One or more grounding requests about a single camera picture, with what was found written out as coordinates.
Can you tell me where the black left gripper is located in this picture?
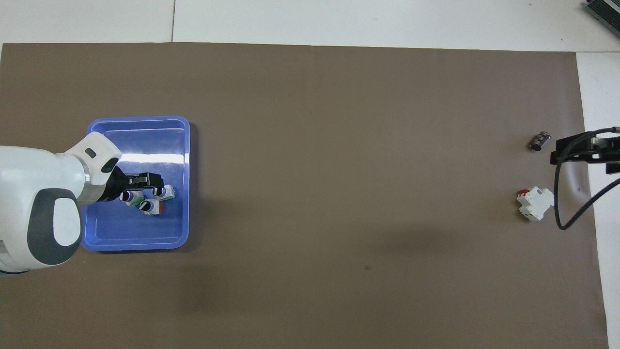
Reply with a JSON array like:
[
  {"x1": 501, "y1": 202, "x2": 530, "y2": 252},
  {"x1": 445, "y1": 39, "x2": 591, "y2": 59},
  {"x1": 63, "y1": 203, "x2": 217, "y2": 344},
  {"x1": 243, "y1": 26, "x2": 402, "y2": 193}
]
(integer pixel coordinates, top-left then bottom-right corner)
[{"x1": 104, "y1": 166, "x2": 165, "y2": 202}]

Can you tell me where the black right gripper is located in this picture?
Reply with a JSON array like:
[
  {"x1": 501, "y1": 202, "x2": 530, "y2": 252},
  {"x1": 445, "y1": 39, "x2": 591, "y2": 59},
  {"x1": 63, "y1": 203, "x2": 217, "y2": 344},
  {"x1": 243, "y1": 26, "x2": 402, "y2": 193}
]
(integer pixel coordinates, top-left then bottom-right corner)
[{"x1": 550, "y1": 135, "x2": 620, "y2": 175}]

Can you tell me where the small black terminal block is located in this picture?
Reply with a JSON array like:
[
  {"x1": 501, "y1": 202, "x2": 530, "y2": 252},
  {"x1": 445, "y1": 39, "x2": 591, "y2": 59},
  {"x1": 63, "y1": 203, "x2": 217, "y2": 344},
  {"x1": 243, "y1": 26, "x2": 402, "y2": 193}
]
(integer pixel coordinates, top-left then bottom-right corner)
[{"x1": 529, "y1": 131, "x2": 553, "y2": 152}]

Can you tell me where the blue plastic tray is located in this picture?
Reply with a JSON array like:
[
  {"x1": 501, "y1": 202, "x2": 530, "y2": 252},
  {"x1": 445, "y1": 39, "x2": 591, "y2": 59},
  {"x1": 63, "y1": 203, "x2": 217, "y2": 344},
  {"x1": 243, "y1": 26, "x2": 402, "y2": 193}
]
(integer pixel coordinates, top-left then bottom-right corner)
[{"x1": 79, "y1": 115, "x2": 191, "y2": 252}]

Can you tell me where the white red circuit breaker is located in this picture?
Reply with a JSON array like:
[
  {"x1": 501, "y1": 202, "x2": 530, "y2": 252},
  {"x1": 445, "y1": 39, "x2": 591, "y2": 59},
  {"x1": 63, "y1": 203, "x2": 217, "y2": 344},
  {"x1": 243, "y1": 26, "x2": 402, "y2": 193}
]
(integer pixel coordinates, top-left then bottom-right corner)
[{"x1": 516, "y1": 187, "x2": 554, "y2": 222}]

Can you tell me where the grey ribbed device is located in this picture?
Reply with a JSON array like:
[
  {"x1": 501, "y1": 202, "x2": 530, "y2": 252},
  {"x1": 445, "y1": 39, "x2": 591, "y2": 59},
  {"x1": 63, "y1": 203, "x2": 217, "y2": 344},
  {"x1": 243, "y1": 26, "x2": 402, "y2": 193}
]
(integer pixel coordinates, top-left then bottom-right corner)
[{"x1": 584, "y1": 0, "x2": 620, "y2": 37}]

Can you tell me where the brown table mat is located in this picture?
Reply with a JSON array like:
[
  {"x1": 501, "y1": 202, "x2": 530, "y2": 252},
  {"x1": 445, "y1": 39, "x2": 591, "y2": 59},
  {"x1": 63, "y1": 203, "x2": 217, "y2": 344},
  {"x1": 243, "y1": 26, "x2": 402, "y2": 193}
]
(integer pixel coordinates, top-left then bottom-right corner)
[{"x1": 0, "y1": 43, "x2": 610, "y2": 349}]

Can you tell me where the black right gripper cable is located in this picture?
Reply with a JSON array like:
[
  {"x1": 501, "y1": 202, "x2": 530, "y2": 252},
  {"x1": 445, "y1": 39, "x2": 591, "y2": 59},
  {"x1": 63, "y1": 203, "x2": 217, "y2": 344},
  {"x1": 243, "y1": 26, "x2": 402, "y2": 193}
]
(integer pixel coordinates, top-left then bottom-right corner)
[{"x1": 555, "y1": 127, "x2": 620, "y2": 231}]

